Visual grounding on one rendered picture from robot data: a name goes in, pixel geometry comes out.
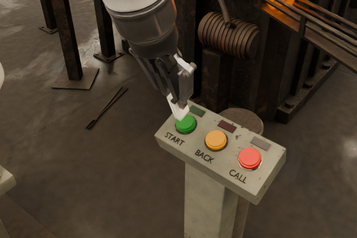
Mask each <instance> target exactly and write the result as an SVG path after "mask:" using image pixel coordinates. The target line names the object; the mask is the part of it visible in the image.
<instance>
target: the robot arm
mask: <svg viewBox="0 0 357 238"><path fill-rule="evenodd" d="M103 2H104V4H105V8H106V10H107V12H108V13H109V14H110V17H111V18H112V20H113V22H114V25H115V27H116V29H117V31H118V33H119V34H120V35H121V36H122V37H123V38H125V39H127V41H128V43H129V45H130V48H129V52H130V53H131V54H132V55H133V56H134V58H135V59H136V60H137V61H138V63H139V65H140V66H141V68H142V69H143V71H144V73H145V74H146V76H147V77H148V79H149V80H150V82H151V84H152V85H153V87H154V88H155V89H157V90H159V89H160V90H161V92H162V94H163V95H165V96H166V98H167V101H168V102H169V105H170V107H171V109H172V112H173V114H174V117H175V118H176V119H177V120H179V121H181V120H182V119H183V118H184V116H185V115H186V114H187V113H188V112H189V107H188V101H187V100H188V99H189V98H190V97H191V96H192V94H193V76H194V71H195V69H196V68H197V66H196V65H195V64H194V63H192V62H191V63H190V64H189V63H186V62H185V61H184V60H182V54H181V52H180V51H179V49H178V47H177V42H178V38H179V34H178V31H177V27H176V24H175V20H176V16H177V11H176V7H175V3H174V0H103ZM156 81H157V82H156Z"/></svg>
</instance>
